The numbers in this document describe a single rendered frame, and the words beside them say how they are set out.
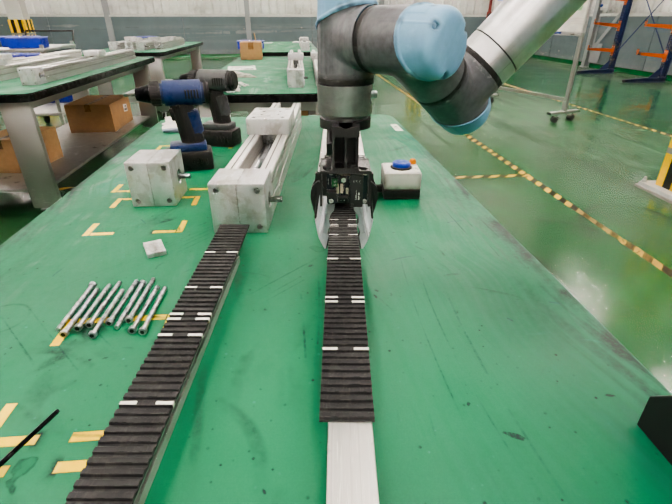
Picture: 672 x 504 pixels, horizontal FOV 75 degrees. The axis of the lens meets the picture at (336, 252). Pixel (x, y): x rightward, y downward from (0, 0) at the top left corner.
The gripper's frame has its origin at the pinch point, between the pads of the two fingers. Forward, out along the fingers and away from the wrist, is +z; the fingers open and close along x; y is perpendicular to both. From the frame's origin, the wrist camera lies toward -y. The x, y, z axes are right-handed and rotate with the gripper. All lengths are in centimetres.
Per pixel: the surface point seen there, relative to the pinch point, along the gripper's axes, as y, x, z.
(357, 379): 31.8, 0.9, 0.0
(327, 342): 26.4, -2.2, -0.3
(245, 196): -8.9, -17.4, -4.0
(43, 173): -186, -174, 49
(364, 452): 40.0, 1.2, 0.2
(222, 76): -70, -34, -17
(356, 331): 24.5, 1.1, -0.3
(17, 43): -407, -311, -10
